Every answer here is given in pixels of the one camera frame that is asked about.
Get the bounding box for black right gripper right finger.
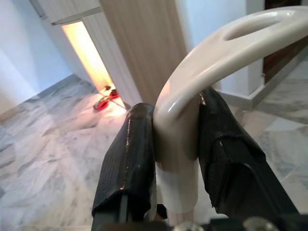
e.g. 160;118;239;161
197;86;299;215

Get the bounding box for dark wooden stairs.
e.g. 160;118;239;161
262;0;308;84

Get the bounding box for red bowl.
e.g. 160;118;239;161
93;100;109;111

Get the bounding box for beige long-handled dustpan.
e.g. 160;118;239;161
153;6;308;219

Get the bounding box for light wood panel cabinet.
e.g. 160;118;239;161
30;0;188;109

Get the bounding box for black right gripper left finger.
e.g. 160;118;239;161
91;102;158;231

